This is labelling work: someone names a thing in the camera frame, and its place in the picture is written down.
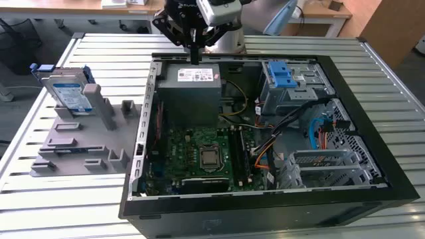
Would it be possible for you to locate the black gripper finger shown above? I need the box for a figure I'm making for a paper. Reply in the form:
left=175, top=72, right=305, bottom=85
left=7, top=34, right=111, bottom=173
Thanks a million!
left=196, top=22, right=233, bottom=66
left=152, top=9, right=197, bottom=66

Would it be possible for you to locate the hard disk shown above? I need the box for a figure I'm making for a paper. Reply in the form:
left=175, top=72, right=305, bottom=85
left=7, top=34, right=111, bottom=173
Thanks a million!
left=30, top=64, right=97, bottom=117

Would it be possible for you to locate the grey metal disk bay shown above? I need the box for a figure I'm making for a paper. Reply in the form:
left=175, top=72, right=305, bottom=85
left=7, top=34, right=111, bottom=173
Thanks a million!
left=279, top=149, right=379, bottom=189

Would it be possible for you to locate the blue drive cage latch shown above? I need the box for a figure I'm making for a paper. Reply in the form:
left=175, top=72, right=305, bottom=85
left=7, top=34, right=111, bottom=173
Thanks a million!
left=268, top=61, right=299, bottom=88

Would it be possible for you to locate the grey power supply unit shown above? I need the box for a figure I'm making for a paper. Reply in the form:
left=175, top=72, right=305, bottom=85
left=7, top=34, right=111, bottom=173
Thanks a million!
left=156, top=63, right=223, bottom=129

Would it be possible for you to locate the wooden desk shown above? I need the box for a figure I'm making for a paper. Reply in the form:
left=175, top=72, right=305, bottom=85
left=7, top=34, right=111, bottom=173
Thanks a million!
left=0, top=0, right=353, bottom=38

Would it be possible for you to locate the grey metal drive cage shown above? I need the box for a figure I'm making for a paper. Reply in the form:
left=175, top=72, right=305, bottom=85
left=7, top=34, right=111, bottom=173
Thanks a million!
left=259, top=61, right=337, bottom=122

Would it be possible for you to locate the small brown box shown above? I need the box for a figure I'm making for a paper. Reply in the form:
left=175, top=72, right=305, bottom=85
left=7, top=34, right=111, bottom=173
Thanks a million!
left=328, top=0, right=345, bottom=12

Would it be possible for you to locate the CPU socket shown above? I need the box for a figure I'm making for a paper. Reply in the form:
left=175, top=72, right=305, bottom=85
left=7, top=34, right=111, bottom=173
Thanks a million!
left=197, top=143, right=225, bottom=174

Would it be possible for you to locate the green motherboard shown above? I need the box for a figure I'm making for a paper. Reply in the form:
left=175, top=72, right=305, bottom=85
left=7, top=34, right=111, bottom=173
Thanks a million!
left=145, top=125, right=267, bottom=196

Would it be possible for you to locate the black RAM slot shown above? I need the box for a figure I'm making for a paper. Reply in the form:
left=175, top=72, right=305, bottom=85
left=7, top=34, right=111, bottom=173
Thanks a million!
left=228, top=126, right=244, bottom=187

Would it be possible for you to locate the silver CPU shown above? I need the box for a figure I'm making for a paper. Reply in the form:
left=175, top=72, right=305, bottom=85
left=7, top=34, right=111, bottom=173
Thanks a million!
left=200, top=150, right=220, bottom=167

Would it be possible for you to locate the grey parts rack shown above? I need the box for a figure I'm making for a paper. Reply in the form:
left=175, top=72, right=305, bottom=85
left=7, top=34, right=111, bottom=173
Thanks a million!
left=30, top=83, right=144, bottom=178

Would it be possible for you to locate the wooden cabinet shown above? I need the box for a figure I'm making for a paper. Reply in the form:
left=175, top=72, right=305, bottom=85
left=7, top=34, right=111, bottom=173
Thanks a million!
left=360, top=0, right=425, bottom=70

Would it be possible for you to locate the blue RAM stick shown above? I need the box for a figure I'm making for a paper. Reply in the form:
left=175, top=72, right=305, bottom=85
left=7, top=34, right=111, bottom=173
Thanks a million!
left=52, top=147, right=89, bottom=153

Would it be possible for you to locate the black graphics card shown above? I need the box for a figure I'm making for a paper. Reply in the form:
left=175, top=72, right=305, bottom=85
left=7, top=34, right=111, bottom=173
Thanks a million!
left=180, top=175, right=231, bottom=195

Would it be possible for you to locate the black PC case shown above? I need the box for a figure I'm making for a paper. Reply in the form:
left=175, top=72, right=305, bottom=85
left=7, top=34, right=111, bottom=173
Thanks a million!
left=119, top=52, right=420, bottom=239

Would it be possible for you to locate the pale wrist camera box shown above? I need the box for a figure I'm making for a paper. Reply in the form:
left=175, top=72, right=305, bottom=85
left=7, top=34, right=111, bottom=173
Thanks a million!
left=196, top=0, right=241, bottom=26

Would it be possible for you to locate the yellow wire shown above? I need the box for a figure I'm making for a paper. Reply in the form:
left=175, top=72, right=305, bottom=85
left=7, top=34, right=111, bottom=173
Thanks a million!
left=217, top=79, right=249, bottom=117

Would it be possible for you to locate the black cable bundle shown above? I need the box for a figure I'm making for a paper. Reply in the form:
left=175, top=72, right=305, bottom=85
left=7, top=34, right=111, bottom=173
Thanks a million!
left=251, top=98, right=333, bottom=160

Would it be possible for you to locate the blue flat wire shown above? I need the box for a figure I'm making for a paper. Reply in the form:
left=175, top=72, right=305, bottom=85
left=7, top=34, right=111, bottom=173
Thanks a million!
left=307, top=113, right=329, bottom=150

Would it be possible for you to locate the orange red power wire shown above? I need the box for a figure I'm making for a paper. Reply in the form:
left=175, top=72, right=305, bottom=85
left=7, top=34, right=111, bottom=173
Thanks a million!
left=317, top=119, right=351, bottom=150

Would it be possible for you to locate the orange wire bundle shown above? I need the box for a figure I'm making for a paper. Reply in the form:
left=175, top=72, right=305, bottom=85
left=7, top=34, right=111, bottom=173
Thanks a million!
left=252, top=143, right=272, bottom=170

